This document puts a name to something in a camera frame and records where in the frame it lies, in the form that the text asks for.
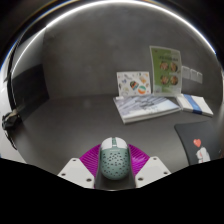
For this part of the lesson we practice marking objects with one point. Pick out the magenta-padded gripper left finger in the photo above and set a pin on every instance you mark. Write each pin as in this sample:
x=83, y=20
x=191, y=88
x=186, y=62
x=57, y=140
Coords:
x=90, y=160

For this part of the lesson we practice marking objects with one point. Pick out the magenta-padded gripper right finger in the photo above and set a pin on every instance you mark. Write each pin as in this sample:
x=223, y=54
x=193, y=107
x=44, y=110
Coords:
x=140, y=161

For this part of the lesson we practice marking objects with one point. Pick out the white and green computer mouse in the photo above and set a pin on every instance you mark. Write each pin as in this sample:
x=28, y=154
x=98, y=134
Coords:
x=115, y=160

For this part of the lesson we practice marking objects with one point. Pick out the black mouse pad with heart print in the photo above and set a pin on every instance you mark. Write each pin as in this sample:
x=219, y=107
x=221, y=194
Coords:
x=193, y=133

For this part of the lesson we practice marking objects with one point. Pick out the grey and white magazine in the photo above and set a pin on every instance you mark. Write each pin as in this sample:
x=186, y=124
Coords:
x=145, y=107

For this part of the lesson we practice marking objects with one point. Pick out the white card with colourful stickers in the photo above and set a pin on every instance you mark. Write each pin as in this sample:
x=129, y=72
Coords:
x=133, y=83

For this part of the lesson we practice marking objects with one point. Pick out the white booklet with blue band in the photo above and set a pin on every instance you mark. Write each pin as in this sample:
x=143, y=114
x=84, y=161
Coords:
x=195, y=105

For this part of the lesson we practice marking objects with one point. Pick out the green upright food flyer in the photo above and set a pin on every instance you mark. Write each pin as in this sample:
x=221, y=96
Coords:
x=165, y=71

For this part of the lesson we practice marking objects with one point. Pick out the white ceiling light strip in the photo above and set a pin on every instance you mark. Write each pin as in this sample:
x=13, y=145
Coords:
x=110, y=2

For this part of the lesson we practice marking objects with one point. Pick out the row of white wall switches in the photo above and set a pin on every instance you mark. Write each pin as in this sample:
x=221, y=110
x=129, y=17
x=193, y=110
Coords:
x=193, y=75

